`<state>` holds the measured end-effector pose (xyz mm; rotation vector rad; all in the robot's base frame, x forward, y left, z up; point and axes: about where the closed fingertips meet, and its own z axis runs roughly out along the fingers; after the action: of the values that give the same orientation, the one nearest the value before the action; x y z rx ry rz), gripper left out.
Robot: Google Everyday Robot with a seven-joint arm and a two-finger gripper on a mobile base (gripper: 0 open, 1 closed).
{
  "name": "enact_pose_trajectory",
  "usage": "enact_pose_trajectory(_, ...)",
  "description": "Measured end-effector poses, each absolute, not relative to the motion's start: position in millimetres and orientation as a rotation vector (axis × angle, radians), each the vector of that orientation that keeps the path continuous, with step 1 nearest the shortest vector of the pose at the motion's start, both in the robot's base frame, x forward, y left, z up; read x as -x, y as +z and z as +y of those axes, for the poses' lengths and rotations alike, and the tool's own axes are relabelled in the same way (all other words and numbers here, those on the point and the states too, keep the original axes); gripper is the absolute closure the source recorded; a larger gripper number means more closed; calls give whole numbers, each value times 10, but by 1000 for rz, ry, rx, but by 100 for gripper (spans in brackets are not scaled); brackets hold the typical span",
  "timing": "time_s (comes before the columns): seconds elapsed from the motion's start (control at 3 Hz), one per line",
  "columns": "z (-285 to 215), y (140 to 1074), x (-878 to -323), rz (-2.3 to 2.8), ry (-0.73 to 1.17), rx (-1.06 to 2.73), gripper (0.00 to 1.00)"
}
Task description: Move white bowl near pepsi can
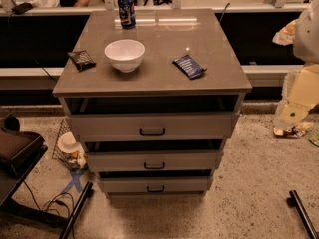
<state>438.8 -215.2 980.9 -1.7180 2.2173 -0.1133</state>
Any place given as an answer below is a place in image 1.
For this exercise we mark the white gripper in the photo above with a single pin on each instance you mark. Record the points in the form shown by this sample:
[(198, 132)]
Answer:
[(307, 37)]

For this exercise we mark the white bowl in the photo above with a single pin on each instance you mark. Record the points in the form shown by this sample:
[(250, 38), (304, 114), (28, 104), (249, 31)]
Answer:
[(125, 55)]

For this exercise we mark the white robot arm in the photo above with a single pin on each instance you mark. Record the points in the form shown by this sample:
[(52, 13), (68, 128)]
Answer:
[(303, 34)]

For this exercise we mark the blue pepsi can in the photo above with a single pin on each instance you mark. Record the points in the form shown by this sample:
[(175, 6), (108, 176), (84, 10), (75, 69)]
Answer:
[(127, 13)]

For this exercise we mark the snack wrappers on floor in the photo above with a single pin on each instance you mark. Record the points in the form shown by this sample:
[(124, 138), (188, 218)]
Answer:
[(296, 132)]

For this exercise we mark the green packet on floor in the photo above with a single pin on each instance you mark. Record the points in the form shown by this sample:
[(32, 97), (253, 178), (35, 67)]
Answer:
[(314, 139)]

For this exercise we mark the black bar right floor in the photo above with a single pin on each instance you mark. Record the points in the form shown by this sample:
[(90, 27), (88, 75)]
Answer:
[(294, 201)]

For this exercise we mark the black bar floor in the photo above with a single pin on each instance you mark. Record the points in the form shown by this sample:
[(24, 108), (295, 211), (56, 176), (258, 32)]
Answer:
[(85, 194), (294, 201)]

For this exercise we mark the blue snack bag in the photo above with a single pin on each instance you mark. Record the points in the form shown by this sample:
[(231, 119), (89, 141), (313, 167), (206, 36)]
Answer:
[(189, 66)]

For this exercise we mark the grey drawer cabinet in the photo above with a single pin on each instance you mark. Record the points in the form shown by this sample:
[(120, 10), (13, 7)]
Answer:
[(154, 130)]

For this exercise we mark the black snack bag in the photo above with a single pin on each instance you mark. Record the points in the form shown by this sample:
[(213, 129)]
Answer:
[(81, 60)]

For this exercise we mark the black bar left floor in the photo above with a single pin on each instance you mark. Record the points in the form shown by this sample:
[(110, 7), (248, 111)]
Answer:
[(85, 194)]

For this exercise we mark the black device on ledge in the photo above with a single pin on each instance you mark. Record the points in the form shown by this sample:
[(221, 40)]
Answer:
[(22, 8)]

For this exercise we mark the wire basket with items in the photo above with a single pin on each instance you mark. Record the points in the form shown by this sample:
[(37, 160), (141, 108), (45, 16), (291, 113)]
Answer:
[(67, 150)]

